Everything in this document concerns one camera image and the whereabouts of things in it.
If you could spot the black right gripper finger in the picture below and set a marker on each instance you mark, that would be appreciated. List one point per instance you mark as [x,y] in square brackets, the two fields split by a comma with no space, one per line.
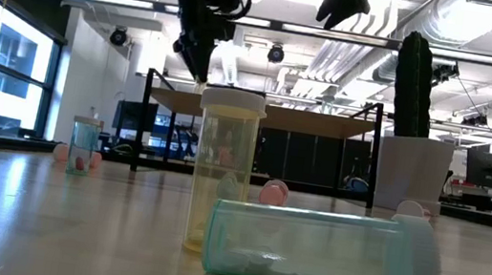
[356,6]
[328,11]

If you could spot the yellow medicine bottle white cap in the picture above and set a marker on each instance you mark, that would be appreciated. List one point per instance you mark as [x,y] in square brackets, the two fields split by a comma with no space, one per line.
[227,130]

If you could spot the blue medicine bottle white cap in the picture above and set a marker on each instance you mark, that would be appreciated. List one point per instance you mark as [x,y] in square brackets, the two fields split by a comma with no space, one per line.
[228,185]

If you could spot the blue medicine bottle red pill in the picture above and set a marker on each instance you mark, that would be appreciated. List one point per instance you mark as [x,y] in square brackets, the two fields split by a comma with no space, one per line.
[83,143]

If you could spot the green medicine bottle white cap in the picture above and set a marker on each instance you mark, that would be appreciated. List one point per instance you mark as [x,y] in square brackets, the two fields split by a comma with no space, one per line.
[307,247]

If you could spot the black round ceiling spotlight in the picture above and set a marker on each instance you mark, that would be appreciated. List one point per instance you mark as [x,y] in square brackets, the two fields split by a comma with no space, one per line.
[275,53]
[118,36]

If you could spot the black computer monitor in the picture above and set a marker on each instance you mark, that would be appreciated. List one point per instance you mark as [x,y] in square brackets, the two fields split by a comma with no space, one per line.
[133,114]
[485,168]

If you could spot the green cactus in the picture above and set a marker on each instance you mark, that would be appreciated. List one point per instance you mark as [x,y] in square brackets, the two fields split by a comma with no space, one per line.
[413,84]

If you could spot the person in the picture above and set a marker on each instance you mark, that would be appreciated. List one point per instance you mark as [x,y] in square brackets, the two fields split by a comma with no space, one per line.
[225,154]

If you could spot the black partition panel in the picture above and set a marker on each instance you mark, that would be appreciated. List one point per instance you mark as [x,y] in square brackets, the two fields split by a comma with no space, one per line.
[310,158]

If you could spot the large office window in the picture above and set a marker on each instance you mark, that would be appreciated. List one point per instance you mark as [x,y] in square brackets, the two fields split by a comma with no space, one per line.
[21,53]

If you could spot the blue rounded object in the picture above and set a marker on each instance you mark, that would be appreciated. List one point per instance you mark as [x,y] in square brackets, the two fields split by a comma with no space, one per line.
[357,184]

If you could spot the white hexagonal planter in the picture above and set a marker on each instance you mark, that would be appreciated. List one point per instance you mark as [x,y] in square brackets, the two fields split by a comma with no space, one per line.
[414,175]

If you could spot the dark office desk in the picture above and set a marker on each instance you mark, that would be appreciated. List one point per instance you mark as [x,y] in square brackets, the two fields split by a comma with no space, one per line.
[487,203]

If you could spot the wooden shelf black metal frame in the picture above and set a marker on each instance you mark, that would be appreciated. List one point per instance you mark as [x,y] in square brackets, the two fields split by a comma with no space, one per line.
[277,118]

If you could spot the silver ceiling air duct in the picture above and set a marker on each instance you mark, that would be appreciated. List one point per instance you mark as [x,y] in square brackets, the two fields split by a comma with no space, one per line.
[460,18]

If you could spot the black ceiling mounted camera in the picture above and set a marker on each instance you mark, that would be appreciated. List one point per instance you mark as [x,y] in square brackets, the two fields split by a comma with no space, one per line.
[445,71]

